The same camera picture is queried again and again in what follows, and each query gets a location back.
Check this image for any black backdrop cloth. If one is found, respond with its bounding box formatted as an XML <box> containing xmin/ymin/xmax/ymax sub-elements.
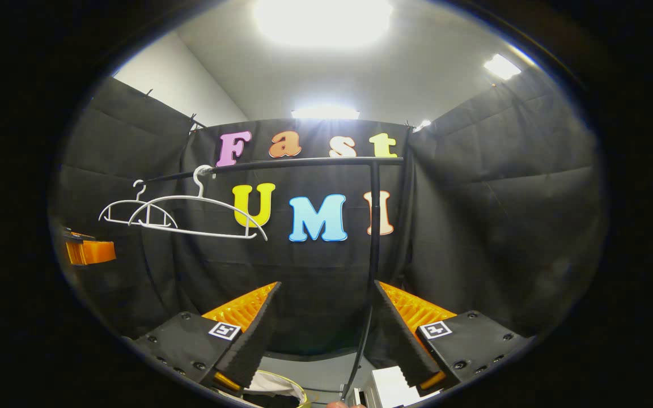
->
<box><xmin>54</xmin><ymin>65</ymin><xmax>608</xmax><ymax>355</ymax></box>

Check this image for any large ceiling light panel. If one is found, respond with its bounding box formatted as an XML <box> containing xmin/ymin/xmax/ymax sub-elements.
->
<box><xmin>254</xmin><ymin>0</ymin><xmax>394</xmax><ymax>49</ymax></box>

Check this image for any black metal clothes rack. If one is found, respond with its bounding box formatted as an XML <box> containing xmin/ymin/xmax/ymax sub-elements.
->
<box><xmin>145</xmin><ymin>157</ymin><xmax>404</xmax><ymax>401</ymax></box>

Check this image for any beige laundry hamper yellow rim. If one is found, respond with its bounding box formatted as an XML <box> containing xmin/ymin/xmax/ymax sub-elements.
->
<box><xmin>241</xmin><ymin>369</ymin><xmax>312</xmax><ymax>408</ymax></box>

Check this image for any white wire clothes hanger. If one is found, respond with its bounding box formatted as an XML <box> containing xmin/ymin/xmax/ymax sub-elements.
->
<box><xmin>98</xmin><ymin>179</ymin><xmax>179</xmax><ymax>231</ymax></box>
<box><xmin>128</xmin><ymin>165</ymin><xmax>269</xmax><ymax>242</ymax></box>

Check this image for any white cabinet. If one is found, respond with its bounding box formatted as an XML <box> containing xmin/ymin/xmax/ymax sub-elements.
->
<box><xmin>355</xmin><ymin>365</ymin><xmax>435</xmax><ymax>408</ymax></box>

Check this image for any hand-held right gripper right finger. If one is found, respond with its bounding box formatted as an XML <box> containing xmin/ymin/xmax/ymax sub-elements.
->
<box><xmin>373</xmin><ymin>280</ymin><xmax>535</xmax><ymax>392</ymax></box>

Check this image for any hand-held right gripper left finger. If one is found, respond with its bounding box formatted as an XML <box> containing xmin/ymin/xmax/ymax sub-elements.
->
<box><xmin>133</xmin><ymin>282</ymin><xmax>283</xmax><ymax>393</ymax></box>

